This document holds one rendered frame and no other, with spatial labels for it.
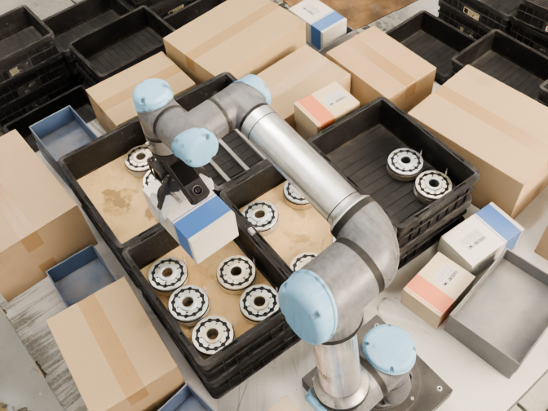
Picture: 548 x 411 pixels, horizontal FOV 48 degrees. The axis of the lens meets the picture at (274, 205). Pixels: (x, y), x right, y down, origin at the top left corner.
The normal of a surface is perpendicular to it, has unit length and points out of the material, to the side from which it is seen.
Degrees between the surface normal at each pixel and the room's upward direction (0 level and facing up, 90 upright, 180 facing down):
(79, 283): 0
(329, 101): 0
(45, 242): 90
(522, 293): 0
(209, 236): 90
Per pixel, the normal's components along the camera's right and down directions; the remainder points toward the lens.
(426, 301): -0.06, -0.60
